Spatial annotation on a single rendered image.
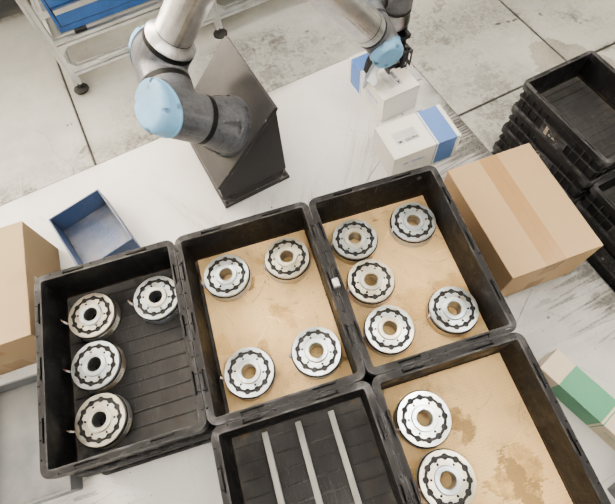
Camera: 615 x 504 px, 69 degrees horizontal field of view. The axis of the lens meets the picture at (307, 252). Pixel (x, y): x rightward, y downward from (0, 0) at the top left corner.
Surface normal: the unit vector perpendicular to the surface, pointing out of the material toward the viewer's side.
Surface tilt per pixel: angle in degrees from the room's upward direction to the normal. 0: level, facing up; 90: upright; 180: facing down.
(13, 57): 0
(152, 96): 46
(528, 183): 0
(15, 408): 0
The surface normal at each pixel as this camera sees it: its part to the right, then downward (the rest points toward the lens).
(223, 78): -0.65, 0.01
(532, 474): -0.06, -0.43
